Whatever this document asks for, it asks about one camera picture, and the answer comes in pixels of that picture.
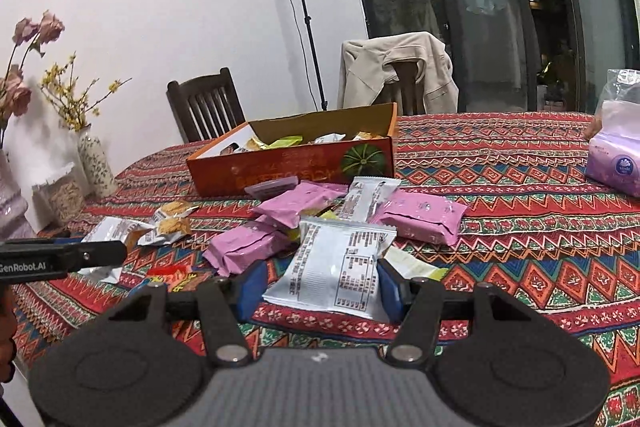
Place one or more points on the pink snack packet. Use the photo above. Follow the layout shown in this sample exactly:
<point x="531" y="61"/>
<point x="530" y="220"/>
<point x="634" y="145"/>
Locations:
<point x="306" y="199"/>
<point x="426" y="218"/>
<point x="232" y="252"/>

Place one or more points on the pink snack packet middle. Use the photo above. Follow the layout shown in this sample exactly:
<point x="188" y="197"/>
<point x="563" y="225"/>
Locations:
<point x="306" y="199"/>

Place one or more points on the dark wooden chair left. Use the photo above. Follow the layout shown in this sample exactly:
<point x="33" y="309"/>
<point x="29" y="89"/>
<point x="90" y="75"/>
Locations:
<point x="205" y="107"/>

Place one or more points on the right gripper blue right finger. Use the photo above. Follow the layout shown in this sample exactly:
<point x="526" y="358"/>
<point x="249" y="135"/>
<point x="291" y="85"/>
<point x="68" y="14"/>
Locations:
<point x="395" y="292"/>

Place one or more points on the floral ceramic vase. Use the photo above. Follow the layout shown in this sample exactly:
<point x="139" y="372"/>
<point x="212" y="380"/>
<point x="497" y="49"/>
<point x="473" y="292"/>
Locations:
<point x="93" y="160"/>

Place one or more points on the colourful patterned tablecloth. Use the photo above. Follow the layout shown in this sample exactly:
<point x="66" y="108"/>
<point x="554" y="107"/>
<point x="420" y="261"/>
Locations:
<point x="538" y="232"/>

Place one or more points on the purple tissue pack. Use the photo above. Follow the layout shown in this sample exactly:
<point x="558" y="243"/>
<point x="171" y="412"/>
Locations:
<point x="613" y="153"/>

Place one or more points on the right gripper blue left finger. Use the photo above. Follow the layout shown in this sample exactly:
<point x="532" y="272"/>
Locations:
<point x="248" y="288"/>

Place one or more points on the pink snack packet left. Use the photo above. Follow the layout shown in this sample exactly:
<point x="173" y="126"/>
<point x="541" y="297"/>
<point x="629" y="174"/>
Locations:
<point x="232" y="252"/>

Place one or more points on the silver white snack packet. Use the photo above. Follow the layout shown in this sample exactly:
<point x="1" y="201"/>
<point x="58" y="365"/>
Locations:
<point x="335" y="269"/>

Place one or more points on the orange red chip bag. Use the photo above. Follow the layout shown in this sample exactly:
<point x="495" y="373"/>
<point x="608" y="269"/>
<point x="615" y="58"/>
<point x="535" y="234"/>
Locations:
<point x="175" y="278"/>

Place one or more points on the orange cardboard box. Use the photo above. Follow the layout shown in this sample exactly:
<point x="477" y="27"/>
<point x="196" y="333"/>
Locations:
<point x="334" y="146"/>

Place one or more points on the yellow green snack packet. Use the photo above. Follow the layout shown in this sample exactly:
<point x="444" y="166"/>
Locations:
<point x="410" y="267"/>

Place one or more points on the dark wooden chair with jacket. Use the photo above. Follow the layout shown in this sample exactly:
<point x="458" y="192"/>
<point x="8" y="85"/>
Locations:
<point x="404" y="90"/>

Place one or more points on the clear plastic bag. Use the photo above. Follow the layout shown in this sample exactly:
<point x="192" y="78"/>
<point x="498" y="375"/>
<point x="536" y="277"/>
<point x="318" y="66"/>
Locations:
<point x="622" y="85"/>

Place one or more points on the silver snack packet rear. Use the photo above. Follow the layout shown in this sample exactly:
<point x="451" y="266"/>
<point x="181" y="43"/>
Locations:
<point x="365" y="195"/>

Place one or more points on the person's left hand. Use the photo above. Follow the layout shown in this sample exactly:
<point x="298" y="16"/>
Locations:
<point x="8" y="326"/>

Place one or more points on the pink snack packet right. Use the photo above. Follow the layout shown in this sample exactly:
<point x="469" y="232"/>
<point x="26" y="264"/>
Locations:
<point x="426" y="218"/>

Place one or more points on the clear cracker packet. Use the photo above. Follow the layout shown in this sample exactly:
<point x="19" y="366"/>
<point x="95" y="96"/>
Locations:
<point x="169" y="223"/>
<point x="112" y="239"/>

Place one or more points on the beige jacket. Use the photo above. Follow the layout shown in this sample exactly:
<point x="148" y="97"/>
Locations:
<point x="366" y="65"/>

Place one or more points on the yellow flower branches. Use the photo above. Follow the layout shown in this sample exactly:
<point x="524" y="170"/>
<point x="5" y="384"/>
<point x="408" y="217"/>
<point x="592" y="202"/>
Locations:
<point x="73" y="103"/>

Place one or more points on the pink roses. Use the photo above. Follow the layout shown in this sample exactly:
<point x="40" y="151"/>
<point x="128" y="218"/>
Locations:
<point x="29" y="36"/>

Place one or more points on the dark purple snack packet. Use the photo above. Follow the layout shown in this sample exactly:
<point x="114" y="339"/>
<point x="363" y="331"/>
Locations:
<point x="271" y="188"/>

